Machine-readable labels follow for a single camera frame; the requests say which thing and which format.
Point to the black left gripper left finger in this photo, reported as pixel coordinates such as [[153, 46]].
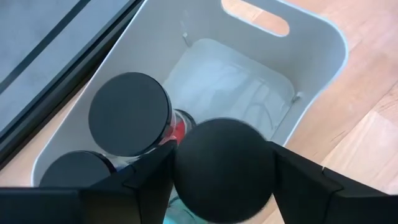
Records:
[[140, 199]]

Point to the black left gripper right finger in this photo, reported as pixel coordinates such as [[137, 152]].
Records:
[[311, 199]]

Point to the clear jar with black lid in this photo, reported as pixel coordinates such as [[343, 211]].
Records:
[[74, 171]]

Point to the black lid jar red contents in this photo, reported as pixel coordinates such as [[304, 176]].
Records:
[[130, 113]]

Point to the black round disc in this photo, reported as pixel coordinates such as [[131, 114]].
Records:
[[224, 171]]

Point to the white plastic storage bin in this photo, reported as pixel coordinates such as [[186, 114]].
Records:
[[217, 81]]

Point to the black aluminium table frame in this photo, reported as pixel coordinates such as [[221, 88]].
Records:
[[46, 104]]

